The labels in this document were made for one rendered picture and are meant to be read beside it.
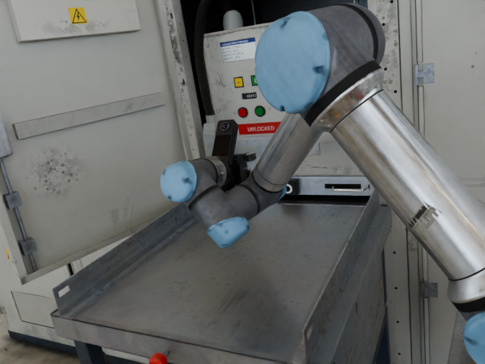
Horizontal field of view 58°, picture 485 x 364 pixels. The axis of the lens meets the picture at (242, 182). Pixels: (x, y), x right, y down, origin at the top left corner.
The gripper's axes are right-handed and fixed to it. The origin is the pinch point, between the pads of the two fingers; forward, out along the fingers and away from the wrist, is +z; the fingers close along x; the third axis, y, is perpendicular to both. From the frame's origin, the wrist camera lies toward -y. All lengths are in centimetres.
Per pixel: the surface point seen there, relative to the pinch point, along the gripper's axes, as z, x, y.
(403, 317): 31, 32, 55
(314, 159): 26.9, 8.4, 4.8
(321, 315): -34, 27, 26
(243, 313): -31.6, 10.6, 28.6
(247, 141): 21.7, -11.5, -2.2
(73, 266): 31, -108, 49
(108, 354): 39, -103, 95
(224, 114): 24.2, -20.3, -11.5
